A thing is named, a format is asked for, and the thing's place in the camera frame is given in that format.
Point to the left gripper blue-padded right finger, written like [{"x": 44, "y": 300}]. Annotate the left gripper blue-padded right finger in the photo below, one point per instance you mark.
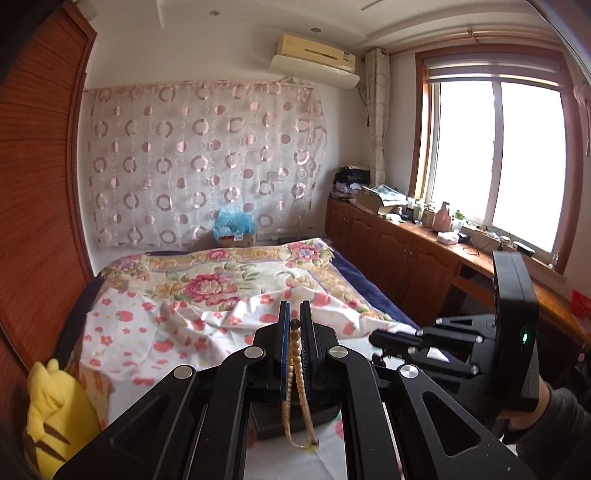
[{"x": 399, "y": 423}]

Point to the window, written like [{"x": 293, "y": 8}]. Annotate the window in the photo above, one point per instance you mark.
[{"x": 498, "y": 139}]

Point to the beige side curtain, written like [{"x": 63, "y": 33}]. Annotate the beige side curtain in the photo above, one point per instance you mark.
[{"x": 378, "y": 102}]

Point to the cardboard box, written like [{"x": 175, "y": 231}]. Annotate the cardboard box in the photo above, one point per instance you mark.
[{"x": 236, "y": 241}]

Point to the blue plastic bag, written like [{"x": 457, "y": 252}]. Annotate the blue plastic bag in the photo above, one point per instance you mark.
[{"x": 231, "y": 223}]

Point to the floral quilt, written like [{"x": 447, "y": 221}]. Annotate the floral quilt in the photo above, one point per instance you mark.
[{"x": 220, "y": 277}]

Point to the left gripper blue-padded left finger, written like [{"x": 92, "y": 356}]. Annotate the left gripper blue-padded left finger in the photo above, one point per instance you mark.
[{"x": 192, "y": 424}]

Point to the strawberry print white cloth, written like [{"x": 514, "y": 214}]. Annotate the strawberry print white cloth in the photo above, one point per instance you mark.
[{"x": 130, "y": 342}]

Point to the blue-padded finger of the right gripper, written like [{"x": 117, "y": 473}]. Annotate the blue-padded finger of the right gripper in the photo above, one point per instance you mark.
[
  {"x": 425, "y": 360},
  {"x": 397, "y": 343}
]

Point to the pink circle pattern curtain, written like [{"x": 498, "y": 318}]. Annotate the pink circle pattern curtain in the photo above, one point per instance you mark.
[{"x": 164, "y": 162}]

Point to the wall air conditioner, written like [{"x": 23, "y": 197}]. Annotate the wall air conditioner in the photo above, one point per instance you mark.
[{"x": 313, "y": 61}]

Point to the pink bottle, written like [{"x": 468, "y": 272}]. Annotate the pink bottle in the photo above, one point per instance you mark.
[{"x": 443, "y": 219}]

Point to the black jewelry box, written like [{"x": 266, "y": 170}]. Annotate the black jewelry box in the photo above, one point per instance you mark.
[{"x": 267, "y": 420}]

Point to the wooden side cabinet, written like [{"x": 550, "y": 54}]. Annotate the wooden side cabinet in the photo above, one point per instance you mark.
[{"x": 423, "y": 277}]

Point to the yellow plush toy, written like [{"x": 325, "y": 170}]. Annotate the yellow plush toy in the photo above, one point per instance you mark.
[{"x": 61, "y": 420}]

